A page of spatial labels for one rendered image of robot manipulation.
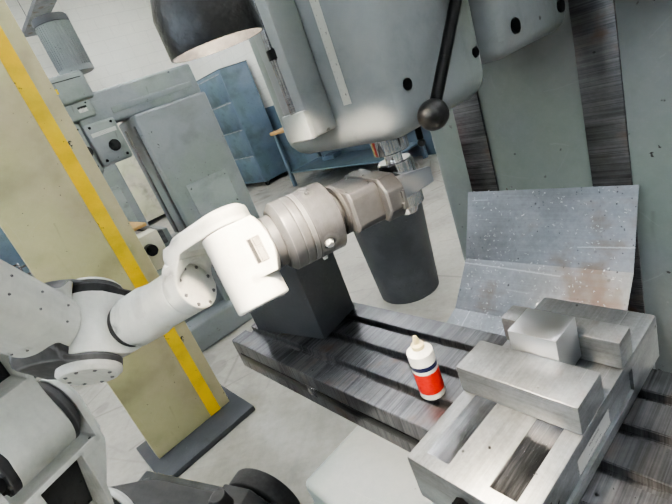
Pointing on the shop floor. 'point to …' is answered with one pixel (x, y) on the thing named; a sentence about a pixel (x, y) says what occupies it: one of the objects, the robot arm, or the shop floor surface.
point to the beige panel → (98, 258)
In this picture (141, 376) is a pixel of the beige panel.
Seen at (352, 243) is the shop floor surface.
